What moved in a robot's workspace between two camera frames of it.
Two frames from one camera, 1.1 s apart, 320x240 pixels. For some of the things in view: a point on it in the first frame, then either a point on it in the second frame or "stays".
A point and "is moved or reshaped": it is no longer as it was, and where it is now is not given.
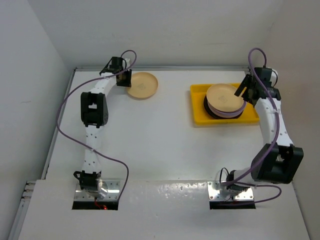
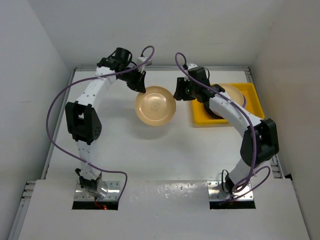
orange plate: (143, 85) is moved or reshaped
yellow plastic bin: (200, 117) stays
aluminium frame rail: (15, 231) stays
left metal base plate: (113, 193) stays
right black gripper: (243, 85) to (180, 94)
